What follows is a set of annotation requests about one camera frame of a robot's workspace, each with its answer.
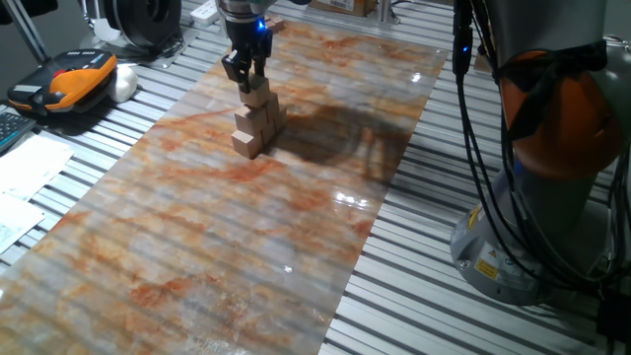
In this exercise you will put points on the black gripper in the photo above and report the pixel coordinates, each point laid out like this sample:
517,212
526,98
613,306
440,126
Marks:
249,34

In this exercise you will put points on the light wooden cube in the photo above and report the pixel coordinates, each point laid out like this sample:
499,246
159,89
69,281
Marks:
245,144
250,120
274,106
271,25
255,92
269,132
282,118
279,22

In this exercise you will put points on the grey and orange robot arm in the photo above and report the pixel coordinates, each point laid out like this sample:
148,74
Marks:
542,29

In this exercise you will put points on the forearm in black sleeve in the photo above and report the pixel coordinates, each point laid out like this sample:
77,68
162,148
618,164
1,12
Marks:
24,7

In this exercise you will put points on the white power strip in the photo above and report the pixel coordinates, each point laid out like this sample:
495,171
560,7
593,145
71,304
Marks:
204,12

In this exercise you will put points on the brown cardboard box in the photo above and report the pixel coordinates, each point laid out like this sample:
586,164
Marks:
345,6

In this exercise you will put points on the white computer mouse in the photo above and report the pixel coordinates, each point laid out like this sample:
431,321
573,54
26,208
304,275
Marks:
123,84

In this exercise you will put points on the aluminium extrusion profile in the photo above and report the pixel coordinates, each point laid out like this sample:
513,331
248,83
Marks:
387,10
27,29

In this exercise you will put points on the orange and black teach pendant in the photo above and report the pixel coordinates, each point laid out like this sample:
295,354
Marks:
69,81

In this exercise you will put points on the orange marble pattern mat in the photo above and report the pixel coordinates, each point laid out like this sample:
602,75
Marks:
222,256

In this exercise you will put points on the white paper sheet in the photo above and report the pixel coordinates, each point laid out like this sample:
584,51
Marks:
32,165
15,219

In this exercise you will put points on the black computer keyboard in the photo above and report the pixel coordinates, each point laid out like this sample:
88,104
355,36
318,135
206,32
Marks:
12,130

